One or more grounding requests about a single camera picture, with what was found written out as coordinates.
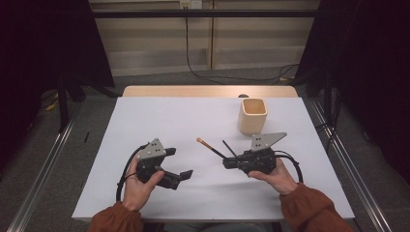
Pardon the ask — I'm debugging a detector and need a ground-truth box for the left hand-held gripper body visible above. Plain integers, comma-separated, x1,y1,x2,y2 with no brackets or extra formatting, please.
134,137,182,191

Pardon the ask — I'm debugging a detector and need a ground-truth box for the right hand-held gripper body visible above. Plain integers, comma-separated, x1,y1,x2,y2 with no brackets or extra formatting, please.
237,131,288,177

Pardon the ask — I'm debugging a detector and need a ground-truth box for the black brush with square head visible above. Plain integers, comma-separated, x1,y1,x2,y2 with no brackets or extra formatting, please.
221,139,239,159

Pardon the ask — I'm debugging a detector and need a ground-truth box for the black brush with tan tip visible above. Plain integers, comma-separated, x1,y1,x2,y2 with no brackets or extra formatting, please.
195,136,228,160

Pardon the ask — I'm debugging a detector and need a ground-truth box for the beige square cup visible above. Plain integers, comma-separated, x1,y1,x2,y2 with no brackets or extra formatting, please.
237,98,269,135

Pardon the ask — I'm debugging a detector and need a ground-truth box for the person's right hand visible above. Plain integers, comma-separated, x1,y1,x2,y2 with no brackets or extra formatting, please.
248,158,300,196

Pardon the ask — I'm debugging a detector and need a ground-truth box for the person's left hand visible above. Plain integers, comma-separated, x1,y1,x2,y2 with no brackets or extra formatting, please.
122,161,165,213

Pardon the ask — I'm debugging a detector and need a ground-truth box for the white table sheet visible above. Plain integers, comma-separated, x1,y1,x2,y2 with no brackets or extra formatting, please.
71,96,356,222

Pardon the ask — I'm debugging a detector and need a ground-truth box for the black horizontal bar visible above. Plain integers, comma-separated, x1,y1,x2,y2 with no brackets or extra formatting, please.
91,9,320,18

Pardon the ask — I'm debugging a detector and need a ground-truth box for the black curtain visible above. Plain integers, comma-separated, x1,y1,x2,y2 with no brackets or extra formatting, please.
0,0,115,168
294,0,410,185

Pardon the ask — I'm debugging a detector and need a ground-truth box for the left hand-held gripper cable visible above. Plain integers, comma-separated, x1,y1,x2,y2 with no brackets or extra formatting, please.
115,143,151,203

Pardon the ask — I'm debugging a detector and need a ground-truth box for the aluminium rail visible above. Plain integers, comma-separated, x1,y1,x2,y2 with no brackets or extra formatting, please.
6,105,85,232
308,98,393,232

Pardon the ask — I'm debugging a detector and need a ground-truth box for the black wall cable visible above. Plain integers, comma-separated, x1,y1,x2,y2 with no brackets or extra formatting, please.
185,15,301,85

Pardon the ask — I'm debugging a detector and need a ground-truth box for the white wall socket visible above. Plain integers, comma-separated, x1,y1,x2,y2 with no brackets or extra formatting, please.
179,0,203,10

